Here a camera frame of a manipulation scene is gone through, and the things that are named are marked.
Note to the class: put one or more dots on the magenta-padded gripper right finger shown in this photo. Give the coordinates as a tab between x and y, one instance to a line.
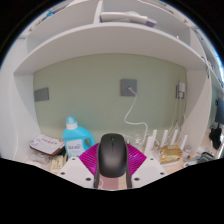
136	160

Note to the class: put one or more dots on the black monitor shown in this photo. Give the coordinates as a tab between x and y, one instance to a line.
220	111

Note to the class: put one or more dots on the black bag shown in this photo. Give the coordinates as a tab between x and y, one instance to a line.
216	136

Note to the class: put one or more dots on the grey wall socket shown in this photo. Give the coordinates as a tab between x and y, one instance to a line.
126	85

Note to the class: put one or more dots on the white wall charger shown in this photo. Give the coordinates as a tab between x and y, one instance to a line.
181	89

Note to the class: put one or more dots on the blue detergent bottle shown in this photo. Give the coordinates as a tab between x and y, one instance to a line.
75	140

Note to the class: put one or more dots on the grey blank wall plate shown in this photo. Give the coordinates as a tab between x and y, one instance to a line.
41	94

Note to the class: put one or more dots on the white router with antennas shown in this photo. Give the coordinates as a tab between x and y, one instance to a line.
165	136

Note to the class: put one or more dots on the black computer mouse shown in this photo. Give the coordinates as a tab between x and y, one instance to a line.
113	155

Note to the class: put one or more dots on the small tan box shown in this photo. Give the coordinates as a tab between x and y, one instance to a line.
57	164

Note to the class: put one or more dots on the gold foil bag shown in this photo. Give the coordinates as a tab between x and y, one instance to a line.
170	155

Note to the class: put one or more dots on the flat printed booklet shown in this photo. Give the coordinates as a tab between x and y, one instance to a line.
46	144

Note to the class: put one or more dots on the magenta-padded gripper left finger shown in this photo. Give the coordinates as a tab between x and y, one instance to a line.
87	160

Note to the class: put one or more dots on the grey zip pouch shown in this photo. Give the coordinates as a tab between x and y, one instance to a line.
206	157

